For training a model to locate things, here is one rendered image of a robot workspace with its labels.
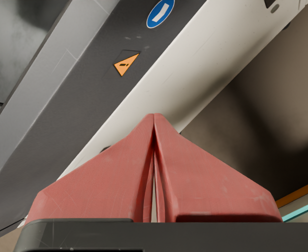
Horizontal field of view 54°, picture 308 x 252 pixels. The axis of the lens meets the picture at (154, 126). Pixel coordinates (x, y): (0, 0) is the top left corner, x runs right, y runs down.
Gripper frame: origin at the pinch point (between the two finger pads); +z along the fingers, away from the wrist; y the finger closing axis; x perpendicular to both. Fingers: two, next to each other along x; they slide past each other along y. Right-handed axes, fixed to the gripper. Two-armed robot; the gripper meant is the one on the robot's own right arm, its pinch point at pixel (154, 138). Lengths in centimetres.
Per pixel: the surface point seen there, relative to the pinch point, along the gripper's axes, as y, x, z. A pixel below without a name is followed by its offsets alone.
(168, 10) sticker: -1.5, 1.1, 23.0
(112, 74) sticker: 4.7, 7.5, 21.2
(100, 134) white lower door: 8.5, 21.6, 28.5
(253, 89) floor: -36, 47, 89
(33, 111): 11.9, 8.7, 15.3
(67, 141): 11.5, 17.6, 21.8
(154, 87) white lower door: -0.1, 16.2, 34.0
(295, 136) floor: -50, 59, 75
